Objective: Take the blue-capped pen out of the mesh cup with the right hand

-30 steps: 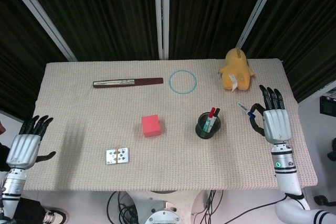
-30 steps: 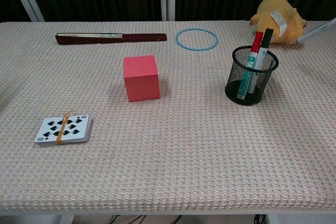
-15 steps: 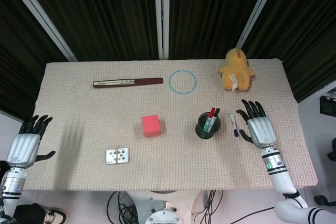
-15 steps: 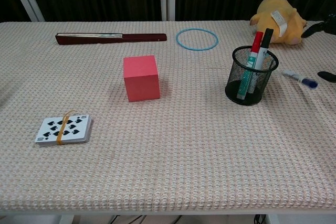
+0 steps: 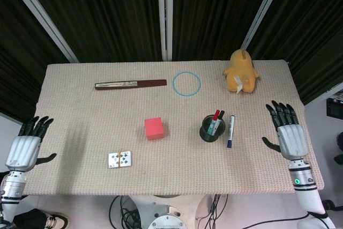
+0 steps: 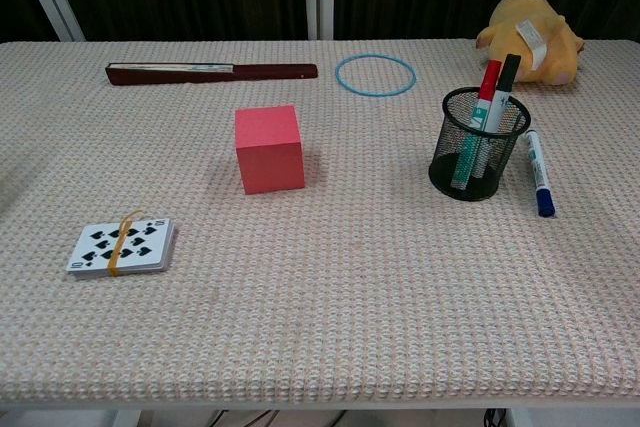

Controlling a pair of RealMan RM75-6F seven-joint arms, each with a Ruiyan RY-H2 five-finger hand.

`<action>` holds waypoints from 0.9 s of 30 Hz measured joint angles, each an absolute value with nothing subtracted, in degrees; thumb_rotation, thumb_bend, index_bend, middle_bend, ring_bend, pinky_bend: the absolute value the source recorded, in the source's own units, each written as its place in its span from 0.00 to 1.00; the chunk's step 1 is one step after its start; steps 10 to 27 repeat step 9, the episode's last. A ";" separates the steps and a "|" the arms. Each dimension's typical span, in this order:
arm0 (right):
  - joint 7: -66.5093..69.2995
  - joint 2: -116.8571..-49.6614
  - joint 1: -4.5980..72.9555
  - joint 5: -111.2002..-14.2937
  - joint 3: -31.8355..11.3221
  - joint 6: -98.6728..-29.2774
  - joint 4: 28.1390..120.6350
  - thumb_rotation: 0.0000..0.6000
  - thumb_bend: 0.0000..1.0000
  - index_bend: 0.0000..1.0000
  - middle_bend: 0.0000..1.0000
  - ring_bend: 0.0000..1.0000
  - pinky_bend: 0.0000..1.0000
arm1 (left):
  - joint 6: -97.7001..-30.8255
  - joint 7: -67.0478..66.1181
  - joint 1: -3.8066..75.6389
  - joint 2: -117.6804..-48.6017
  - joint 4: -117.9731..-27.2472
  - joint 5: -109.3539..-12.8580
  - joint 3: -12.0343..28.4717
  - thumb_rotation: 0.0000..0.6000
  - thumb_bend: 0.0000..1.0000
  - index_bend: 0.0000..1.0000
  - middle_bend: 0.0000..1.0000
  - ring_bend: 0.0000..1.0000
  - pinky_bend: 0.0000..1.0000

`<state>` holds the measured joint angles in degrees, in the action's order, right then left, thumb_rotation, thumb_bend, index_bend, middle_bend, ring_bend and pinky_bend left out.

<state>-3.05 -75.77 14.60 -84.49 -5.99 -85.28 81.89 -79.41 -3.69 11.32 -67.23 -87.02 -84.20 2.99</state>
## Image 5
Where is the black equipment box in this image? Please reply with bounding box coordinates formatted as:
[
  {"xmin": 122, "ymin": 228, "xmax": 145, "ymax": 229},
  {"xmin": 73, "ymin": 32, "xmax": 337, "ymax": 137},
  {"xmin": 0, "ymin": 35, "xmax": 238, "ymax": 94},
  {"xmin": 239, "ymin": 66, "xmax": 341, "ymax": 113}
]
[{"xmin": 325, "ymin": 97, "xmax": 343, "ymax": 119}]

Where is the black white sneaker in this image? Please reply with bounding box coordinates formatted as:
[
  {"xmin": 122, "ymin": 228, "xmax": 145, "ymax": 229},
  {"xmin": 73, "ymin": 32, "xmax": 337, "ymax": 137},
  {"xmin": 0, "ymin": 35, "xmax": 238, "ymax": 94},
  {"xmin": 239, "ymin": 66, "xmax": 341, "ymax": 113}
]
[{"xmin": 43, "ymin": 211, "xmax": 70, "ymax": 229}]

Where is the blue cap marker pen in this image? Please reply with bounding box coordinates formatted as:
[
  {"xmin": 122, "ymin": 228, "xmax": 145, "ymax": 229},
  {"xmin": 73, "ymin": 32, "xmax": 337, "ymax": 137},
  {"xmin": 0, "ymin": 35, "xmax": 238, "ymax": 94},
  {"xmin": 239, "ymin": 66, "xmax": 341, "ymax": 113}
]
[{"xmin": 226, "ymin": 115, "xmax": 237, "ymax": 149}]

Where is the banded playing card deck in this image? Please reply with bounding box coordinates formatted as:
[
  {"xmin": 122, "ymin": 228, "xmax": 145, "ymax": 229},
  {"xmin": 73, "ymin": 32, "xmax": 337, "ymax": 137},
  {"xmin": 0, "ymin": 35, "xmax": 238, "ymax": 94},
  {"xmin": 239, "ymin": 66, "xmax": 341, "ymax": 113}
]
[{"xmin": 107, "ymin": 150, "xmax": 133, "ymax": 169}]

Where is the blue rubber ring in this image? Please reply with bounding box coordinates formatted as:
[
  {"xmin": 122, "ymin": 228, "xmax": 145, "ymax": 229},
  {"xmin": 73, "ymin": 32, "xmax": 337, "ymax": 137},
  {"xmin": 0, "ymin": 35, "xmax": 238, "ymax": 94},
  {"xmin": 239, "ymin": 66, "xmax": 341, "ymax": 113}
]
[{"xmin": 171, "ymin": 70, "xmax": 202, "ymax": 97}]

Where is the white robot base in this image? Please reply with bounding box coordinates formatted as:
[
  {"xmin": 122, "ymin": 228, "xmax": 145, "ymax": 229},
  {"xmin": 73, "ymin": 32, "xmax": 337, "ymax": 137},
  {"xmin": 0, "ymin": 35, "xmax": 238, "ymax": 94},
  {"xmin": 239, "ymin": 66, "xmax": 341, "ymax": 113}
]
[{"xmin": 128, "ymin": 194, "xmax": 215, "ymax": 229}]

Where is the black mesh pen holder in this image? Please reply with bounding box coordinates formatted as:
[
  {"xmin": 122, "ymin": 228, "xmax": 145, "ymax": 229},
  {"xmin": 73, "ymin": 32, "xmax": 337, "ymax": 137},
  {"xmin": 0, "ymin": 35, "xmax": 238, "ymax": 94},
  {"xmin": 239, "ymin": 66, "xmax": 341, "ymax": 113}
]
[{"xmin": 198, "ymin": 114, "xmax": 227, "ymax": 143}]

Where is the dark red folded fan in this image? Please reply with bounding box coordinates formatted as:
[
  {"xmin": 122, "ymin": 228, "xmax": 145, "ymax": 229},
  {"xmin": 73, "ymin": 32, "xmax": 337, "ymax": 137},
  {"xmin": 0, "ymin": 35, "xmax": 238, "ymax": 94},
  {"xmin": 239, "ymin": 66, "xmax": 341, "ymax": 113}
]
[{"xmin": 94, "ymin": 79, "xmax": 168, "ymax": 91}]

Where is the beige woven tablecloth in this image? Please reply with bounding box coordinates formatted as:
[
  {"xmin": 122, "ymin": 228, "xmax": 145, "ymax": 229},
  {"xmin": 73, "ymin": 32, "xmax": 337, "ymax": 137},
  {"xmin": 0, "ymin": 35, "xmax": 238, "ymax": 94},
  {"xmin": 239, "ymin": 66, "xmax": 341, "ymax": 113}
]
[{"xmin": 25, "ymin": 59, "xmax": 325, "ymax": 196}]

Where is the black cap marker pen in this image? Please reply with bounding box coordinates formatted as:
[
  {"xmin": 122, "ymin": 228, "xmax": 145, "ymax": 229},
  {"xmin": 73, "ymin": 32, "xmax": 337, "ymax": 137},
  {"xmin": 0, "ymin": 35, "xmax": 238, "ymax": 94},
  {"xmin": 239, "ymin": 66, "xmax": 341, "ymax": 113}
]
[{"xmin": 215, "ymin": 110, "xmax": 226, "ymax": 128}]

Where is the red cap marker pen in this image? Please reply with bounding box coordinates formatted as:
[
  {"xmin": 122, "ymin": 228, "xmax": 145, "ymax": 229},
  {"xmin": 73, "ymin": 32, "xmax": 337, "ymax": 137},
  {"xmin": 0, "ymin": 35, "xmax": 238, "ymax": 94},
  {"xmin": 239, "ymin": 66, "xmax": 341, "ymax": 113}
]
[{"xmin": 209, "ymin": 109, "xmax": 221, "ymax": 135}]

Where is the black curtain panel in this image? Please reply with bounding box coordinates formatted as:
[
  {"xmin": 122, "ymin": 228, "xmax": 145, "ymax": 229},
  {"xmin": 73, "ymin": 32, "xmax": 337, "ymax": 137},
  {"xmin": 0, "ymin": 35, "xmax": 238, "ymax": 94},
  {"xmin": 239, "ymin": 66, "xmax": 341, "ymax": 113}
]
[
  {"xmin": 248, "ymin": 0, "xmax": 343, "ymax": 105},
  {"xmin": 0, "ymin": 0, "xmax": 71, "ymax": 122},
  {"xmin": 171, "ymin": 0, "xmax": 277, "ymax": 62},
  {"xmin": 18, "ymin": 0, "xmax": 165, "ymax": 63}
]

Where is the yellow plush toy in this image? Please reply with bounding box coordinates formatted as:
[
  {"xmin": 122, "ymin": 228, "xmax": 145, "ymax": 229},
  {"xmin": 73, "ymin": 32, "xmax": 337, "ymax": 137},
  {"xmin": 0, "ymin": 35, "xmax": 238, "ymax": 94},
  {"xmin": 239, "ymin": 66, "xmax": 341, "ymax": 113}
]
[{"xmin": 222, "ymin": 48, "xmax": 260, "ymax": 95}]

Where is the black cable bundle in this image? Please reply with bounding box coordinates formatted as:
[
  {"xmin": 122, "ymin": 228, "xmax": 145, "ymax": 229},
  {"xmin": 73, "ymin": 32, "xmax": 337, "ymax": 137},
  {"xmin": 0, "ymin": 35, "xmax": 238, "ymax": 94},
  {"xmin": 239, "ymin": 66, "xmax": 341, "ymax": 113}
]
[
  {"xmin": 109, "ymin": 195, "xmax": 140, "ymax": 229},
  {"xmin": 196, "ymin": 194, "xmax": 229, "ymax": 222}
]

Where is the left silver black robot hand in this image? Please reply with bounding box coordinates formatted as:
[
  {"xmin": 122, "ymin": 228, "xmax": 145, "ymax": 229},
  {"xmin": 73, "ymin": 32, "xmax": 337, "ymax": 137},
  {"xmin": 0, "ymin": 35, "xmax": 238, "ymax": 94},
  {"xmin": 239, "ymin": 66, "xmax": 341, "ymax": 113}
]
[{"xmin": 5, "ymin": 116, "xmax": 58, "ymax": 172}]

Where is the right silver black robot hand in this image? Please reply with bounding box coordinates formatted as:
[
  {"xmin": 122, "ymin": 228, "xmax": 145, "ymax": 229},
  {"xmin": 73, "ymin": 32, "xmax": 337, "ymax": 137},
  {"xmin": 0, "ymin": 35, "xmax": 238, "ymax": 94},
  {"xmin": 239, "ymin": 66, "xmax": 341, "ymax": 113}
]
[{"xmin": 262, "ymin": 100, "xmax": 309, "ymax": 161}]

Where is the black trouser leg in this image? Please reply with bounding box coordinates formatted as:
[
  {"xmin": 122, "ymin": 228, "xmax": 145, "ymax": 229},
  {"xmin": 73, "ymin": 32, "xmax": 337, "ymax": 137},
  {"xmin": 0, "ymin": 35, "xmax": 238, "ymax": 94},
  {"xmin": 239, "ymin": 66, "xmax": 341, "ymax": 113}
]
[{"xmin": 12, "ymin": 208, "xmax": 48, "ymax": 229}]

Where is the silver metal frame post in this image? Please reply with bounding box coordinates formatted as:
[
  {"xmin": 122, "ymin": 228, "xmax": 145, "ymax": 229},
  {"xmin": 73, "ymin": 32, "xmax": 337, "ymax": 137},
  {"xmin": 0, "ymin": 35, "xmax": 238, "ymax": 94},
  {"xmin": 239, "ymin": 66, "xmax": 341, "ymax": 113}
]
[
  {"xmin": 239, "ymin": 0, "xmax": 289, "ymax": 51},
  {"xmin": 2, "ymin": 0, "xmax": 80, "ymax": 64},
  {"xmin": 156, "ymin": 0, "xmax": 174, "ymax": 62}
]

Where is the red cube block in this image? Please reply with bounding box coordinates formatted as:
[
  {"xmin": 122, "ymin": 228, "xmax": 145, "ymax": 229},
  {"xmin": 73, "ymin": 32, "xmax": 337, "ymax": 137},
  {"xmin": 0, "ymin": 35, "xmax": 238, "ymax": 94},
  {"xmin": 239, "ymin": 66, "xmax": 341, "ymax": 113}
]
[{"xmin": 144, "ymin": 116, "xmax": 165, "ymax": 142}]

